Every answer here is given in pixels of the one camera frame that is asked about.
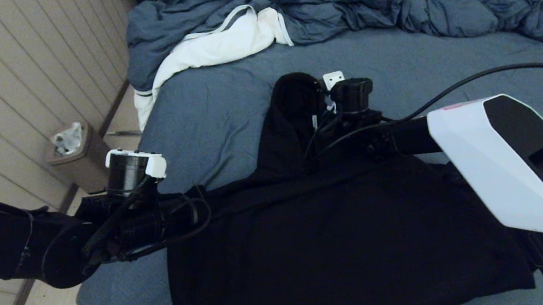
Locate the black zip hoodie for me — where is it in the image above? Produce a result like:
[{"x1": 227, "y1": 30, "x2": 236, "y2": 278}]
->
[{"x1": 146, "y1": 46, "x2": 542, "y2": 305}]

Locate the blue bed sheet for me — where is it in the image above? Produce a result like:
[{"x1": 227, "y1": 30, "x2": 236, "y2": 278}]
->
[{"x1": 48, "y1": 8, "x2": 543, "y2": 305}]

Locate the grey metal rod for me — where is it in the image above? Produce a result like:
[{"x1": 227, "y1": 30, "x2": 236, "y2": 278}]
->
[{"x1": 106, "y1": 129, "x2": 143, "y2": 141}]

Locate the beige trash bin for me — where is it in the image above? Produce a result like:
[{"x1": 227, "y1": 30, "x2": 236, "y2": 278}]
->
[{"x1": 41, "y1": 118, "x2": 117, "y2": 199}]

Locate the white garment with grey stripe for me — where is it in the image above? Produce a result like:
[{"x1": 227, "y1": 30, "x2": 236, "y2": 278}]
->
[{"x1": 125, "y1": 0, "x2": 302, "y2": 132}]

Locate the clear plastic bin bag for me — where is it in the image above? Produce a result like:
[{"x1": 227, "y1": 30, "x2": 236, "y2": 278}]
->
[{"x1": 50, "y1": 121, "x2": 87, "y2": 158}]

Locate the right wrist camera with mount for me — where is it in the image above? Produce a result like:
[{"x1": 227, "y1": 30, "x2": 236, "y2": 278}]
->
[{"x1": 321, "y1": 70, "x2": 347, "y2": 94}]

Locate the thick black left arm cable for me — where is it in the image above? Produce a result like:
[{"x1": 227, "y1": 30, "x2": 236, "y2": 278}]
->
[{"x1": 0, "y1": 167, "x2": 166, "y2": 282}]

